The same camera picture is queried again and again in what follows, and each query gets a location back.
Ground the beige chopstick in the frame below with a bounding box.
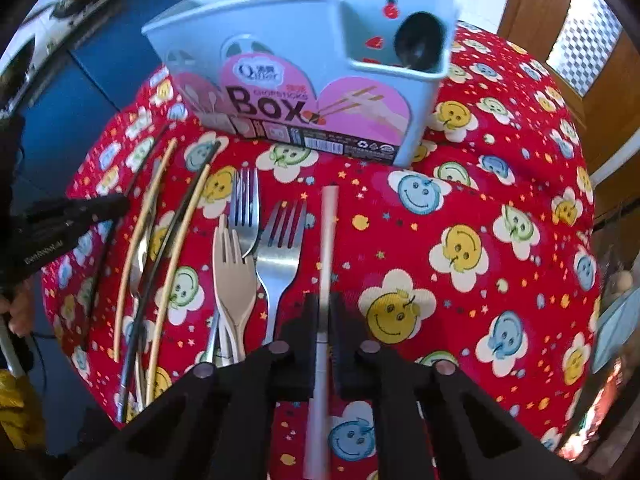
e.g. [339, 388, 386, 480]
[113, 139, 178, 362]
[145, 164, 212, 403]

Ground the light blue cutlery holder box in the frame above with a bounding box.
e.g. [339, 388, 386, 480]
[141, 0, 460, 168]

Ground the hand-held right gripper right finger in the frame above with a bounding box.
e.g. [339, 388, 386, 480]
[327, 292, 586, 480]

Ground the person's left hand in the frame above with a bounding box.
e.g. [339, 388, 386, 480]
[0, 290, 37, 339]

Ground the blue kitchen cabinet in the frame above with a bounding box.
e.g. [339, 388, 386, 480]
[0, 0, 241, 281]

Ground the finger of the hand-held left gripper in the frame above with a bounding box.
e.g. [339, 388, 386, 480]
[22, 194, 131, 234]

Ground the wooden door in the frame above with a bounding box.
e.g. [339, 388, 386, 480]
[497, 0, 640, 211]

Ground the metal fork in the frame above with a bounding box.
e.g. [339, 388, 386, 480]
[255, 201, 308, 348]
[205, 167, 262, 363]

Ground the red smiley flower tablecloth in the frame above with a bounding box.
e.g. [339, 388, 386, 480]
[41, 20, 603, 480]

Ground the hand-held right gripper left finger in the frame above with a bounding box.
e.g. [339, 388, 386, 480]
[65, 292, 321, 480]

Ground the beige plastic fork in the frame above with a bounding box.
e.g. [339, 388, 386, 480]
[212, 214, 258, 363]

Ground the black chopstick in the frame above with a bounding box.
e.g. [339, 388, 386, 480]
[122, 141, 222, 413]
[80, 127, 171, 353]

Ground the black spoon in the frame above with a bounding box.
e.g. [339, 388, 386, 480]
[394, 11, 447, 72]

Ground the slim metal spoon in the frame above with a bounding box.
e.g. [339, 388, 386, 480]
[117, 157, 163, 423]

